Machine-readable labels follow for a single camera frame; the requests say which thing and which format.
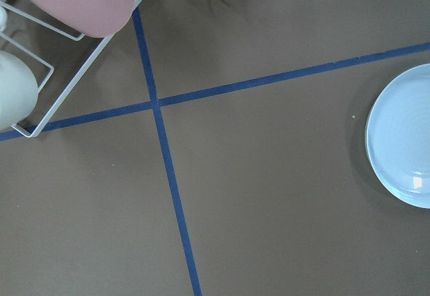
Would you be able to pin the pale green cup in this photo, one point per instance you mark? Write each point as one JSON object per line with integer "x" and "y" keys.
{"x": 19, "y": 90}

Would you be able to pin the white wire cup rack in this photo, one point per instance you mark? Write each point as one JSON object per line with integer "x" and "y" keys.
{"x": 55, "y": 87}

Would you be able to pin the light blue plate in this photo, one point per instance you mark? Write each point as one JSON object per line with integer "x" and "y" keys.
{"x": 397, "y": 136}

